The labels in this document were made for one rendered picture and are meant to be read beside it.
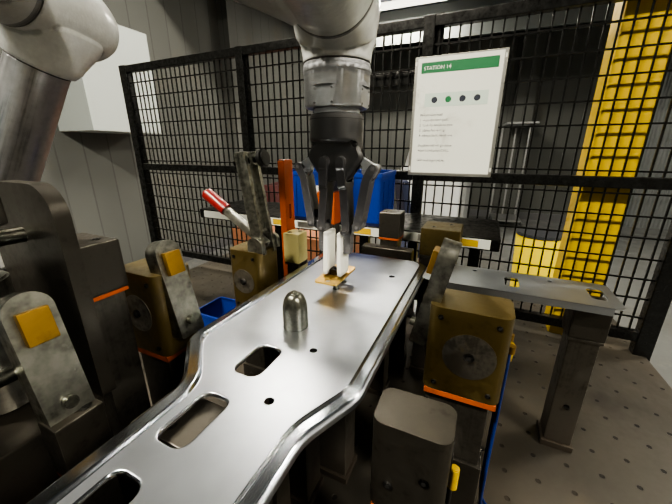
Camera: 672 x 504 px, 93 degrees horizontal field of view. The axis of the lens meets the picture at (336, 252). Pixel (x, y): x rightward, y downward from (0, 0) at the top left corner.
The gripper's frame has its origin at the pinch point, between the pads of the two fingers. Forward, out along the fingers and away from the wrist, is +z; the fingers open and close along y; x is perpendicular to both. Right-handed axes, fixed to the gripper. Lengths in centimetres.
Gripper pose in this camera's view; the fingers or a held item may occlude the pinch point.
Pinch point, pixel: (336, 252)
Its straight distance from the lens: 50.2
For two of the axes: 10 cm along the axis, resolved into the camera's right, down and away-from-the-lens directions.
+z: -0.1, 9.5, 3.1
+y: 9.1, 1.4, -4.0
